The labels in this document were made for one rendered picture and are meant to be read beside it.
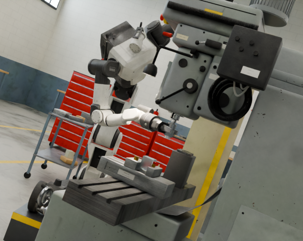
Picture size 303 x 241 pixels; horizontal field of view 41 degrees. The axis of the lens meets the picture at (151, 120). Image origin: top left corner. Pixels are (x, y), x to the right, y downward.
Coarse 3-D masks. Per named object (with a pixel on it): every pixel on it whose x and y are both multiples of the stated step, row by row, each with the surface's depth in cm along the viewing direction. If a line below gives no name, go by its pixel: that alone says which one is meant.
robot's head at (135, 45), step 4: (140, 36) 231; (144, 36) 234; (132, 40) 229; (136, 40) 228; (140, 40) 229; (132, 44) 228; (136, 44) 227; (140, 44) 229; (132, 48) 231; (136, 48) 230; (140, 48) 229
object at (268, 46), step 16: (240, 32) 162; (256, 32) 160; (240, 48) 160; (256, 48) 159; (272, 48) 157; (224, 64) 163; (240, 64) 161; (256, 64) 159; (272, 64) 157; (240, 80) 160; (256, 80) 158
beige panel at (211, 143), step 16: (192, 128) 378; (208, 128) 374; (224, 128) 369; (192, 144) 377; (208, 144) 372; (224, 144) 367; (208, 160) 371; (224, 160) 366; (192, 176) 374; (208, 176) 369; (208, 192) 368; (208, 208) 370; (192, 224) 369
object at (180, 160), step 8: (176, 152) 229; (184, 152) 230; (176, 160) 229; (184, 160) 228; (192, 160) 232; (168, 168) 229; (176, 168) 228; (184, 168) 227; (168, 176) 229; (176, 176) 228; (184, 176) 227; (176, 184) 228; (184, 184) 242
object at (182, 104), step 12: (180, 48) 198; (180, 60) 197; (192, 60) 195; (204, 60) 193; (180, 72) 197; (192, 72) 195; (204, 72) 193; (168, 84) 198; (180, 84) 196; (180, 96) 195; (192, 96) 194; (168, 108) 198; (180, 108) 195; (192, 108) 194
